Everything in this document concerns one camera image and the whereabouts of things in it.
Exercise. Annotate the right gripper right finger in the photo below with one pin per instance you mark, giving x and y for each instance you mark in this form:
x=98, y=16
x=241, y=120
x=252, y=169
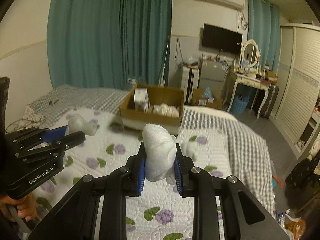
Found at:
x=223, y=206

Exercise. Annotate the dark checkered suitcase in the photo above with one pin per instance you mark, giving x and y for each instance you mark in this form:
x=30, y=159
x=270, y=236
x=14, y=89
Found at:
x=268, y=105

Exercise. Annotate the cream lace cloth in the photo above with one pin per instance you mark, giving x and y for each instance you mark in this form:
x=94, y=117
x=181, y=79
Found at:
x=170, y=111

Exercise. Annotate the white soft item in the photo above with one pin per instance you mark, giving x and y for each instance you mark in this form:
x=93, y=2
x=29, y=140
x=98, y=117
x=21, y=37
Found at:
x=160, y=148

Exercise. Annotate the white suitcase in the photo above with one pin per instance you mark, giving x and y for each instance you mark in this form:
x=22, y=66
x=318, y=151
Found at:
x=189, y=81

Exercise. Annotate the person's left hand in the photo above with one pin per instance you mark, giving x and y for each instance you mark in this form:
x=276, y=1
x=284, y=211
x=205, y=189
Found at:
x=26, y=207

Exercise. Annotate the floral black-white tissue pack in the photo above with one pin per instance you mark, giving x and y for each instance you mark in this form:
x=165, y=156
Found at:
x=141, y=99

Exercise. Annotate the teal cotton towel pack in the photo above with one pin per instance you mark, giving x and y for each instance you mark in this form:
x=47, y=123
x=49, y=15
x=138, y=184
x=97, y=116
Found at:
x=157, y=109

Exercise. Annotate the grey mini fridge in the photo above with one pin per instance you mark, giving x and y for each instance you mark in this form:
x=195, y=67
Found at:
x=213, y=75

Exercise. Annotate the white louvred wardrobe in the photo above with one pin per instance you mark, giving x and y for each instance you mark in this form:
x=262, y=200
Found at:
x=298, y=83

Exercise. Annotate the clear water jug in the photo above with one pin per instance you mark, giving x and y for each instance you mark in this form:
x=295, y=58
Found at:
x=132, y=83

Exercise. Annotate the white floor mop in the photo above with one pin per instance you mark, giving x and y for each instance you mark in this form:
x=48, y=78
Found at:
x=161, y=81

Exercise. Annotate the grey checkered bed sheet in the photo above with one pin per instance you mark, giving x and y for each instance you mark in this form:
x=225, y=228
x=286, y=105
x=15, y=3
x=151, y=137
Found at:
x=224, y=145

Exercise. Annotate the blue plastic basket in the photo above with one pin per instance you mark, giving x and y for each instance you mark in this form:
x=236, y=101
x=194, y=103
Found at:
x=239, y=104

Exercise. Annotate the large teal curtain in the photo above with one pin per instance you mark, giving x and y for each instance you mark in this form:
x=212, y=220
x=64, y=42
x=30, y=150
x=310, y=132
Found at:
x=102, y=43

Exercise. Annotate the white plastic bundle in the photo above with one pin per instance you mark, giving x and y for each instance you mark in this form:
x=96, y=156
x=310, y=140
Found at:
x=78, y=123

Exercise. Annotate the cardboard box on floor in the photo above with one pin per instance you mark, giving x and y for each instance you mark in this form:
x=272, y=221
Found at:
x=199, y=99

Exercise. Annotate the open cardboard box on bed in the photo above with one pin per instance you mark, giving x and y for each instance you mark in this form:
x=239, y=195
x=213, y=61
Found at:
x=134, y=119

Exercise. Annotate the patterned pillow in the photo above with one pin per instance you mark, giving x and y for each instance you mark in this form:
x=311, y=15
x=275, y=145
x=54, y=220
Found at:
x=29, y=119

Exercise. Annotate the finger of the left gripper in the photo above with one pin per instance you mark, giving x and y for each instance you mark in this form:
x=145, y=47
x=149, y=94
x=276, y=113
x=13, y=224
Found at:
x=52, y=135
x=68, y=142

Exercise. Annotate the white oval vanity mirror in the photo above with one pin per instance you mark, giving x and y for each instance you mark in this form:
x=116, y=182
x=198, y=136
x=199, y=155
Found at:
x=250, y=54

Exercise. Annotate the narrow teal curtain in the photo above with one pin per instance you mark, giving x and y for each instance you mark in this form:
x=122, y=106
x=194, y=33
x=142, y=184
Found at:
x=264, y=28

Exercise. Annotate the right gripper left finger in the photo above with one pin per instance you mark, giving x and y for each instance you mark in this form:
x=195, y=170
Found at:
x=95, y=207

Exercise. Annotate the black wall television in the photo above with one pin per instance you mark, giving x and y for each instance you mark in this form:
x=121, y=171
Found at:
x=221, y=39

